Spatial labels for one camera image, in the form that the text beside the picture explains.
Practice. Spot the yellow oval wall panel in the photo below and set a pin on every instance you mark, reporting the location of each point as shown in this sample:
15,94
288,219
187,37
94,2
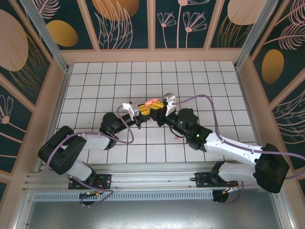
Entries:
62,33

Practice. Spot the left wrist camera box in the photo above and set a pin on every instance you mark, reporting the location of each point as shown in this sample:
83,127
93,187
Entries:
133,109

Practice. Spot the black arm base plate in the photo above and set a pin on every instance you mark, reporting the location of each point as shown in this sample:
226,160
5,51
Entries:
104,181
202,180

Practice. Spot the grey metal base sheet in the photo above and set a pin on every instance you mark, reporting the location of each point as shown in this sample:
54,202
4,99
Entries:
155,214

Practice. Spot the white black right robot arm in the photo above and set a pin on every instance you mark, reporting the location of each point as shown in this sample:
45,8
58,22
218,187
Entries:
233,148

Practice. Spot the single flower dark wall panel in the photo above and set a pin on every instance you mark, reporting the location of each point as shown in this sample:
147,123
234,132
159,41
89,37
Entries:
9,124

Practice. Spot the wide aluminium mounting rail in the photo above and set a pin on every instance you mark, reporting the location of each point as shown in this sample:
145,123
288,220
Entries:
155,176

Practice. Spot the pink flowers wall panel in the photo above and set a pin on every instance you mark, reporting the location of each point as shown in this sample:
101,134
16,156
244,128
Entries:
181,23

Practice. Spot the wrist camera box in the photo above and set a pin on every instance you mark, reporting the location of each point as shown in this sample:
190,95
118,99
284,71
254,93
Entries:
170,107
133,109

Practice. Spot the fern and oval wall panel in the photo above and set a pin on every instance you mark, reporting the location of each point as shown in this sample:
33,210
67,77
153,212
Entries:
274,66

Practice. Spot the pink earbud charging case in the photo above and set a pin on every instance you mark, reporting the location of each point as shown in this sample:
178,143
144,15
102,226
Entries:
151,102

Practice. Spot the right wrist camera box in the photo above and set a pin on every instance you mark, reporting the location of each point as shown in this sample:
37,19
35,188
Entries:
170,107

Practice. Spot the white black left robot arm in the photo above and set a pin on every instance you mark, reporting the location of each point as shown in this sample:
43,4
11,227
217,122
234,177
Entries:
93,140

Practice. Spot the orange circle leaves wall panel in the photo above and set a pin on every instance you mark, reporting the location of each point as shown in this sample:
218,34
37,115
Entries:
114,23

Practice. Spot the pale disc gold lines panel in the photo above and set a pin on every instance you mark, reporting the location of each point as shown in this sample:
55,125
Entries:
14,47

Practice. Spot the aluminium corner post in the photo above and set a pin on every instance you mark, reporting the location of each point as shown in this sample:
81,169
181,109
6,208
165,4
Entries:
254,35
47,35

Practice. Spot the aluminium side rail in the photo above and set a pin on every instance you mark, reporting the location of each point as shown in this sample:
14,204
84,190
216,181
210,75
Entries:
252,119
56,119

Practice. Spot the pink leaf outline wall panel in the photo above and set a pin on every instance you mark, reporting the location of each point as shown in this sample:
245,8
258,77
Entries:
290,124

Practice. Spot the pale circle gold strands panel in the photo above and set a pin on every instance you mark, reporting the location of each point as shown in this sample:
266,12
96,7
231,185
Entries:
238,14

